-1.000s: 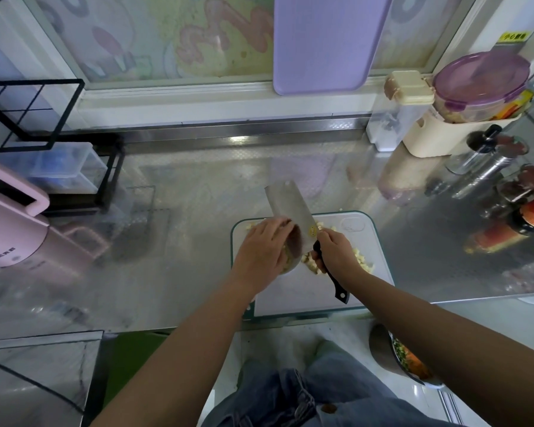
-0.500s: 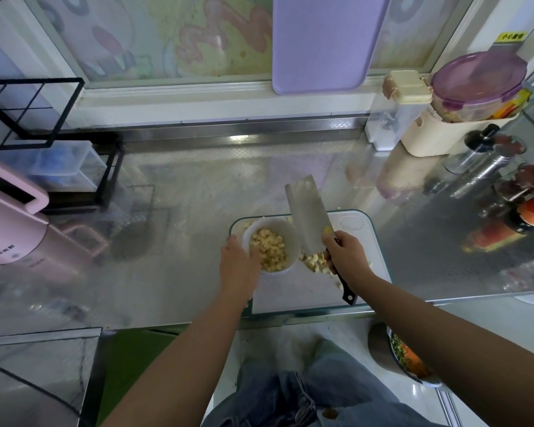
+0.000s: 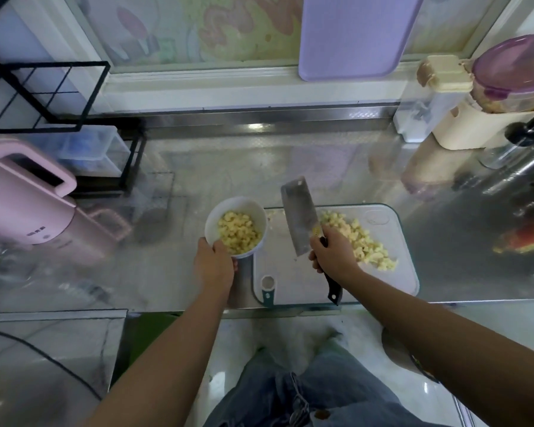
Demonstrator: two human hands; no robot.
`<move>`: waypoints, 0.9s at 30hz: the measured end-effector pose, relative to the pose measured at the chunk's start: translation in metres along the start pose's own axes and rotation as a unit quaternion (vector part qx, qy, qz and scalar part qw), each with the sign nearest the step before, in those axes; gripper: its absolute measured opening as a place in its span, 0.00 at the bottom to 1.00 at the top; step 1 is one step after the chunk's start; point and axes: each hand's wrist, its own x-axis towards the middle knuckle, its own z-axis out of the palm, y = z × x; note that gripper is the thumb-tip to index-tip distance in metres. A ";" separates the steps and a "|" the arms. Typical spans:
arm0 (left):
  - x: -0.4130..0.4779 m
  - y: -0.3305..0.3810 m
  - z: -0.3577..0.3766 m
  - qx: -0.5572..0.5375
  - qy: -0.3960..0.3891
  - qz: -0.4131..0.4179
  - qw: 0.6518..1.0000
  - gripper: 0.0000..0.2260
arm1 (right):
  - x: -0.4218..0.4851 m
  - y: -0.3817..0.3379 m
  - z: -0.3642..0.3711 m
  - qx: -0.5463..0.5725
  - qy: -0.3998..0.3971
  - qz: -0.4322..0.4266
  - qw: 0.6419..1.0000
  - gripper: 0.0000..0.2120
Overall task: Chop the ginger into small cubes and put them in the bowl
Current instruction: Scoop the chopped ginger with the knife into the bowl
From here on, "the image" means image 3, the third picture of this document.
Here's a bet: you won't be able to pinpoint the person's right hand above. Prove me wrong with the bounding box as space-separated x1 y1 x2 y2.
308 223 364 285

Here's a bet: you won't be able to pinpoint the person's left hand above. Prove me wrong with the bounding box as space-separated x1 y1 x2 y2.
194 237 238 297

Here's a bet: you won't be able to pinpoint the pile of diced potato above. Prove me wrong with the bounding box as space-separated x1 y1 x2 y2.
218 211 400 272

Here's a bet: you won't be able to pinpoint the white bowl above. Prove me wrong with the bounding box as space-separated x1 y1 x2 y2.
204 195 270 260

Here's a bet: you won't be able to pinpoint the steel cleaver knife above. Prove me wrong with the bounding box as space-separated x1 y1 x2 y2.
279 177 344 307

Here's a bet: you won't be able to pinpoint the person's left forearm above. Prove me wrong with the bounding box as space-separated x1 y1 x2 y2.
80 284 231 427

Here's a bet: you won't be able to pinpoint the person's right forearm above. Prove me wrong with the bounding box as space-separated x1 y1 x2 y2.
345 269 534 427

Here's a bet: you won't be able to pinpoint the metal bowl with scraps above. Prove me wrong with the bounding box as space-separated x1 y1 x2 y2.
381 326 441 383

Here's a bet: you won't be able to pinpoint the person's blue jeans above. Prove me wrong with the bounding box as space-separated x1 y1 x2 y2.
203 337 455 427

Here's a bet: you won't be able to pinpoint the white cutting board green rim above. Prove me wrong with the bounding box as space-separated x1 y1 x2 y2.
252 203 421 308

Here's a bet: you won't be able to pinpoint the green mat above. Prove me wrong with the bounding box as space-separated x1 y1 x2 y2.
125 311 183 363

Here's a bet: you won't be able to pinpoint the clear plastic storage box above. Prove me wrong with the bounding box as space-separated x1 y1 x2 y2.
27 125 132 179

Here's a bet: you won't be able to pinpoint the clear container cream lid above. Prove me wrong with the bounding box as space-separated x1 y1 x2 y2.
393 55 475 144

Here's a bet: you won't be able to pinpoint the cream plastic canister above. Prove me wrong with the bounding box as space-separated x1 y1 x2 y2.
431 95 534 152

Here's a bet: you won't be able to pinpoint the steel bin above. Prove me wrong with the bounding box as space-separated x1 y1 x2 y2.
0 308 128 427

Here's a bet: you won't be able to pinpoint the pink kettle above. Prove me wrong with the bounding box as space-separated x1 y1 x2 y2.
0 139 135 263

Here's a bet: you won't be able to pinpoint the glass bottle black cap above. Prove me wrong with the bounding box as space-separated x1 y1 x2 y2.
479 115 534 170

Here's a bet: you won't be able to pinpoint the purple plastic cutting board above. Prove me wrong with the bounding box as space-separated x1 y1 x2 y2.
297 0 425 82

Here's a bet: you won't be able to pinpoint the black metal rack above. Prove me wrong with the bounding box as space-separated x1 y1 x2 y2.
0 0 146 196

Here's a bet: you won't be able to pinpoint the purple lid food container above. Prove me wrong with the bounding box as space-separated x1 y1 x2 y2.
471 33 534 114

